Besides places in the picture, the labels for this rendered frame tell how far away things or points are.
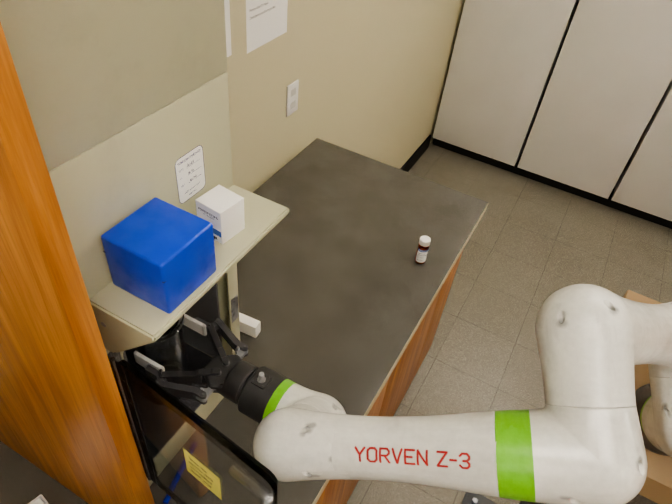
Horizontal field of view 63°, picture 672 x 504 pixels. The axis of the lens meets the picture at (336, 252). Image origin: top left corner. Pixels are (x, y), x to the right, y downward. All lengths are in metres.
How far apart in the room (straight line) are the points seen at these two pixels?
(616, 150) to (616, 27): 0.72
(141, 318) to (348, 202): 1.21
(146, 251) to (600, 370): 0.58
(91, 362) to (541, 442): 0.56
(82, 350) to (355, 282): 1.03
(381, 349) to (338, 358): 0.12
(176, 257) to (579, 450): 0.55
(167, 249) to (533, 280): 2.69
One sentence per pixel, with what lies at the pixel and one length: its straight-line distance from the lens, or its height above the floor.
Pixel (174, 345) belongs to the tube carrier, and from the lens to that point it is 1.13.
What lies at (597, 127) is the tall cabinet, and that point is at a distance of 3.74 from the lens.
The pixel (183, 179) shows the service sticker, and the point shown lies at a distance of 0.85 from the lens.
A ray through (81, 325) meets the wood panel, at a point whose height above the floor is 1.59.
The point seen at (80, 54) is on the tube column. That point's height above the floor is 1.82.
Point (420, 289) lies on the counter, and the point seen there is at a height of 0.94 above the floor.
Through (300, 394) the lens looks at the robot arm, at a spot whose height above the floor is 1.24.
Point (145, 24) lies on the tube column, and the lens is 0.72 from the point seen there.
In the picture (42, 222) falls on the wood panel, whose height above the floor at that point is 1.74.
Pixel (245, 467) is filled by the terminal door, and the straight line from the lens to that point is 0.78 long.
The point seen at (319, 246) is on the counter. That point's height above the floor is 0.94.
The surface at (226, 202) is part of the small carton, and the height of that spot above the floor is 1.57.
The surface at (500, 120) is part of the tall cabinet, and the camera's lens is 3.84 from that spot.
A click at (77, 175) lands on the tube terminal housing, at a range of 0.70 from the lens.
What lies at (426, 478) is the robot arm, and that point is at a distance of 0.81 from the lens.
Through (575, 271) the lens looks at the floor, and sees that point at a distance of 3.40.
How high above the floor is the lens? 2.08
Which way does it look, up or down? 43 degrees down
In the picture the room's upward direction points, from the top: 7 degrees clockwise
